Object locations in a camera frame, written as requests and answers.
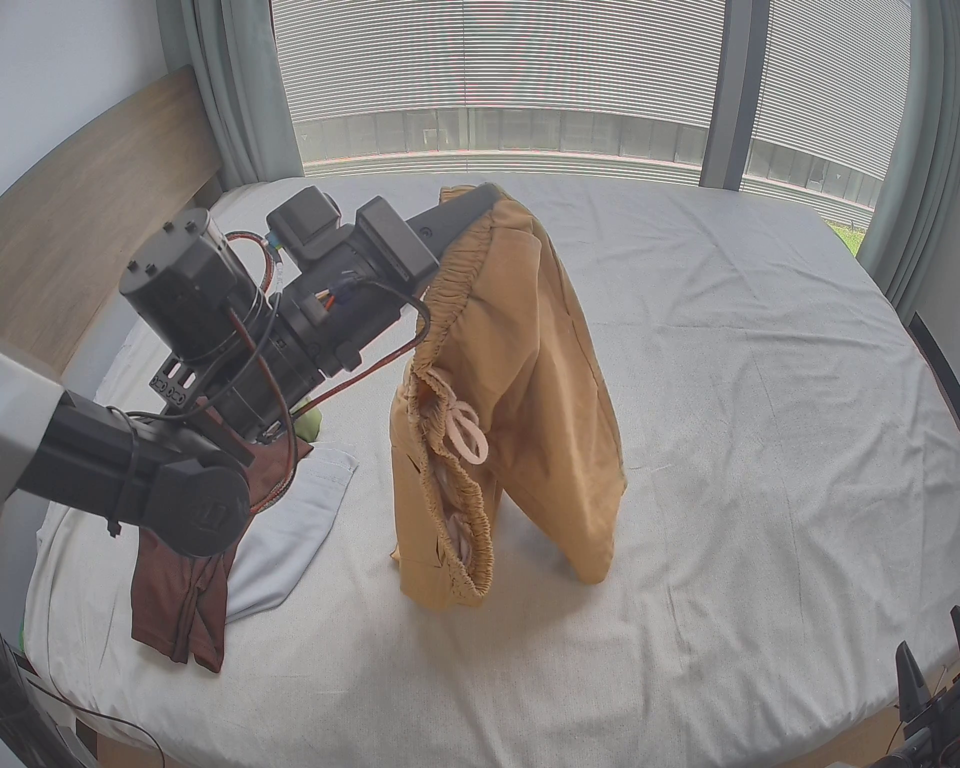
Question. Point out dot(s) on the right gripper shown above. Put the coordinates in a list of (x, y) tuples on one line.
[(934, 739)]

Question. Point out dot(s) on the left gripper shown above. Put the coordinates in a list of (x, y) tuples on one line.
[(375, 255)]

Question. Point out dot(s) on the tan shorts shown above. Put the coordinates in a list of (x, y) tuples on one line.
[(525, 390)]

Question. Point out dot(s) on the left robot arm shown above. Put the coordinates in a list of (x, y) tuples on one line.
[(180, 277)]

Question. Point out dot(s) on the bed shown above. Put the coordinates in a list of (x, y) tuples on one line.
[(735, 420)]

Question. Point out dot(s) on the window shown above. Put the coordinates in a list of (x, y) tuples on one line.
[(525, 67)]

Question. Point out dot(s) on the green garment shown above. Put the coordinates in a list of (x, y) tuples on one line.
[(309, 424)]

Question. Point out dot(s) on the grey-green curtain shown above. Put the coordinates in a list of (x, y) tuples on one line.
[(232, 90), (926, 150)]

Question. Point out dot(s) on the pale grey garment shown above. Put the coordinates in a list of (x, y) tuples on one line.
[(285, 525)]

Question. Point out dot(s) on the brown garment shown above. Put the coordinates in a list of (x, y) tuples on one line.
[(180, 607)]

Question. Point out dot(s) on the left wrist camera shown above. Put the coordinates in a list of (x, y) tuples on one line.
[(304, 225)]

